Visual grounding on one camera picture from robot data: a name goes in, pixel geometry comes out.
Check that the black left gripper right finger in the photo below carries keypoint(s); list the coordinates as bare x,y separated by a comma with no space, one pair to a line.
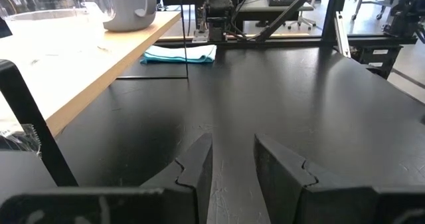
332,207

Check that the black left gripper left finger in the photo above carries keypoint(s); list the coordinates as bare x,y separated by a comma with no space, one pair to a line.
133,207

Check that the blue-grey mug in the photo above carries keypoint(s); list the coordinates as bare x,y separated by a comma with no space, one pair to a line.
129,8

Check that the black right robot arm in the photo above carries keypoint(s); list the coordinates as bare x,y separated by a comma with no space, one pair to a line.
216,11

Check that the wooden shelf with black legs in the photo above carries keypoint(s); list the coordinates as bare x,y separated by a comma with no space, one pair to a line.
66,61

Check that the black box with white labels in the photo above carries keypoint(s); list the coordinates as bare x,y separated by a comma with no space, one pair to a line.
376,59

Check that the blue packet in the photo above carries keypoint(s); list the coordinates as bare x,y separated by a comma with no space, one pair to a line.
179,55

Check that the white flat bar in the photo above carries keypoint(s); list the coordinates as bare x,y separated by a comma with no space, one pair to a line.
342,34

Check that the white office chair base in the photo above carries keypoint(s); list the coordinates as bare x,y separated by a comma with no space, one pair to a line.
301,22

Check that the grey desk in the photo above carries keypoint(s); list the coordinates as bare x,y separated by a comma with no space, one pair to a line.
259,6

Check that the black aluminium frame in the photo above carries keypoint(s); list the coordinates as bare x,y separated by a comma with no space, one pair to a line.
332,14

